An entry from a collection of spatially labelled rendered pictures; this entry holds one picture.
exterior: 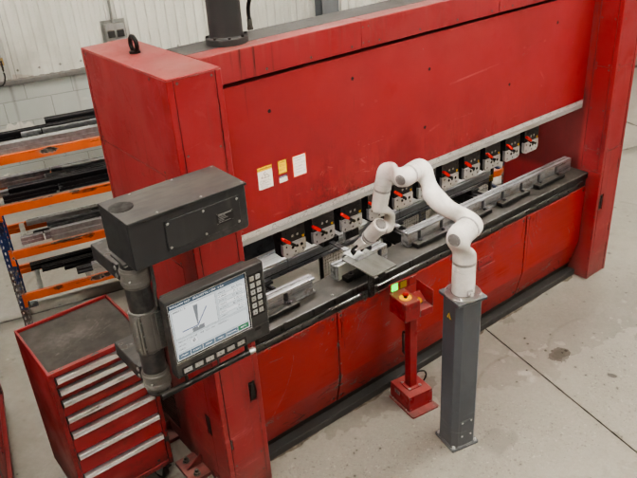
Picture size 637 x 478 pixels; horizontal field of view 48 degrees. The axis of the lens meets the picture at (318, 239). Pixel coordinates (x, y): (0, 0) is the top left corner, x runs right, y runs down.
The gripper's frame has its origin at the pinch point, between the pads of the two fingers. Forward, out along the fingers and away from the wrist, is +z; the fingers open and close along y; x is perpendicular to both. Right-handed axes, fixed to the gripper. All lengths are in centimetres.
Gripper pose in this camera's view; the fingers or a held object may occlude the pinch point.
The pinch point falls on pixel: (356, 249)
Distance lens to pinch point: 405.0
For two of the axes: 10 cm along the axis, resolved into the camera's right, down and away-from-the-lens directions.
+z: -3.5, 4.6, 8.2
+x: 5.1, 8.2, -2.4
